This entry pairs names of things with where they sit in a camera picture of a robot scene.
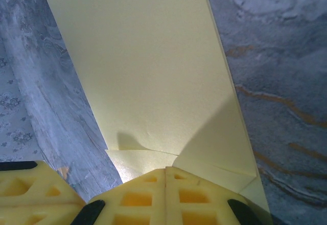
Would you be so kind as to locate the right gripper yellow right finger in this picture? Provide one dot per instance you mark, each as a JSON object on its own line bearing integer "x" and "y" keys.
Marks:
{"x": 194, "y": 204}

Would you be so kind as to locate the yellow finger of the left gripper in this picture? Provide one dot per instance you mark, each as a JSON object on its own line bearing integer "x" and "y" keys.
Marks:
{"x": 38, "y": 214}
{"x": 33, "y": 184}

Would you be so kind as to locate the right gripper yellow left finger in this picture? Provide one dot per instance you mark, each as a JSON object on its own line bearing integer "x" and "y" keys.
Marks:
{"x": 138, "y": 204}

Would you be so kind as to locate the yellow paper sheet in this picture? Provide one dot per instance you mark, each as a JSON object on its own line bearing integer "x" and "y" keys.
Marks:
{"x": 153, "y": 69}

